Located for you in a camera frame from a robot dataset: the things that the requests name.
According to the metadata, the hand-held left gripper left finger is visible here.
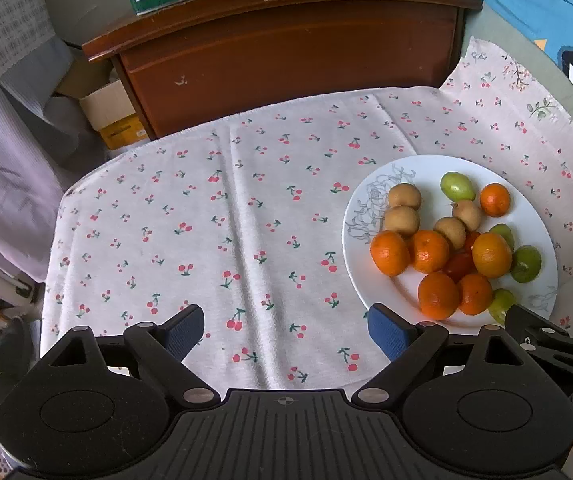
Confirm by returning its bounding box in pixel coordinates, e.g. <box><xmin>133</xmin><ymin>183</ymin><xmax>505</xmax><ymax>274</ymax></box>
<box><xmin>39</xmin><ymin>304</ymin><xmax>216</xmax><ymax>409</ymax></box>

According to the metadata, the green jujube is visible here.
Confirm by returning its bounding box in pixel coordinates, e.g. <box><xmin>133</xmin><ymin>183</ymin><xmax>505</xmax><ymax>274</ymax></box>
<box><xmin>440</xmin><ymin>172</ymin><xmax>477</xmax><ymax>202</ymax></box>
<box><xmin>509</xmin><ymin>245</ymin><xmax>543</xmax><ymax>283</ymax></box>
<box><xmin>489</xmin><ymin>288</ymin><xmax>517</xmax><ymax>326</ymax></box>
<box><xmin>489</xmin><ymin>223</ymin><xmax>515</xmax><ymax>248</ymax></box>

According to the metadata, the cherry print tablecloth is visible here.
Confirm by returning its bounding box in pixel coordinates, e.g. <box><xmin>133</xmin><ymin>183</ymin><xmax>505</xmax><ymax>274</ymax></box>
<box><xmin>40</xmin><ymin>36</ymin><xmax>573</xmax><ymax>480</ymax></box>

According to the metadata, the white plate with grey print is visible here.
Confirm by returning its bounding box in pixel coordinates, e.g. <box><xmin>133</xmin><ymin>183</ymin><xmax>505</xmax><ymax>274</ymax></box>
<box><xmin>342</xmin><ymin>154</ymin><xmax>558</xmax><ymax>330</ymax></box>

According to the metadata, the lilac cloth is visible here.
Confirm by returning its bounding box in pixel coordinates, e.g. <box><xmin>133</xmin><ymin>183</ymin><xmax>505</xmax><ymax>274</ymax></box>
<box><xmin>0</xmin><ymin>85</ymin><xmax>112</xmax><ymax>283</ymax></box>

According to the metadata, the grey cloth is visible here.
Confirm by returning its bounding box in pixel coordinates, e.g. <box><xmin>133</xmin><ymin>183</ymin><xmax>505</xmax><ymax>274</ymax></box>
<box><xmin>0</xmin><ymin>35</ymin><xmax>92</xmax><ymax>161</ymax></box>

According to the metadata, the grey green bedsheet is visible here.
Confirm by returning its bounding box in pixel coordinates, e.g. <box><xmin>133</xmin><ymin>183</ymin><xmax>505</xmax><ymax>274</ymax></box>
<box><xmin>459</xmin><ymin>0</ymin><xmax>573</xmax><ymax>131</ymax></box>

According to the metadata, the blue printed blanket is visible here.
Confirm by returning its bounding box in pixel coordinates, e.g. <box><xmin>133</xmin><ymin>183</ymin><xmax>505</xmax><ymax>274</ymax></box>
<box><xmin>426</xmin><ymin>0</ymin><xmax>573</xmax><ymax>156</ymax></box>

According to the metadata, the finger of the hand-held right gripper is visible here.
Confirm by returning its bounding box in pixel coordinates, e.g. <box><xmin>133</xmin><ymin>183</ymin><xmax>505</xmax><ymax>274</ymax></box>
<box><xmin>506</xmin><ymin>304</ymin><xmax>570</xmax><ymax>341</ymax></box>

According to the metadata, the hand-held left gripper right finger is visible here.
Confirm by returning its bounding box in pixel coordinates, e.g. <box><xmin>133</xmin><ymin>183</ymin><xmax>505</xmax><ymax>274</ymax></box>
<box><xmin>359</xmin><ymin>304</ymin><xmax>537</xmax><ymax>409</ymax></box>

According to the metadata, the yellow box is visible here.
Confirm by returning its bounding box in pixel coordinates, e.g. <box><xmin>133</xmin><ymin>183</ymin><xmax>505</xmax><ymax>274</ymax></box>
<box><xmin>97</xmin><ymin>115</ymin><xmax>154</xmax><ymax>151</ymax></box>

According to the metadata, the brown kiwi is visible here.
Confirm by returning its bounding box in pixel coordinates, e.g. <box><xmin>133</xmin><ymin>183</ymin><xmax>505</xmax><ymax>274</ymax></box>
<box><xmin>452</xmin><ymin>200</ymin><xmax>484</xmax><ymax>231</ymax></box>
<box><xmin>433</xmin><ymin>216</ymin><xmax>466</xmax><ymax>251</ymax></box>
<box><xmin>387</xmin><ymin>183</ymin><xmax>423</xmax><ymax>211</ymax></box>
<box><xmin>383</xmin><ymin>206</ymin><xmax>421</xmax><ymax>238</ymax></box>

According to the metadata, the orange mandarin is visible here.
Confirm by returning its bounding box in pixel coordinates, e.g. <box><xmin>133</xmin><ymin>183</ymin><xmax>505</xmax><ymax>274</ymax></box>
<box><xmin>417</xmin><ymin>271</ymin><xmax>460</xmax><ymax>321</ymax></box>
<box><xmin>369</xmin><ymin>230</ymin><xmax>411</xmax><ymax>277</ymax></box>
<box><xmin>472</xmin><ymin>232</ymin><xmax>513</xmax><ymax>279</ymax></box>
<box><xmin>456</xmin><ymin>273</ymin><xmax>493</xmax><ymax>316</ymax></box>
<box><xmin>410</xmin><ymin>230</ymin><xmax>451</xmax><ymax>274</ymax></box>
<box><xmin>479</xmin><ymin>183</ymin><xmax>511</xmax><ymax>217</ymax></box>

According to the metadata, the open cardboard box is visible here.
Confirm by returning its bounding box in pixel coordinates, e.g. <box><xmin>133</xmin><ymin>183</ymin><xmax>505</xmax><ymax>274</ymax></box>
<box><xmin>54</xmin><ymin>47</ymin><xmax>140</xmax><ymax>133</ymax></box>

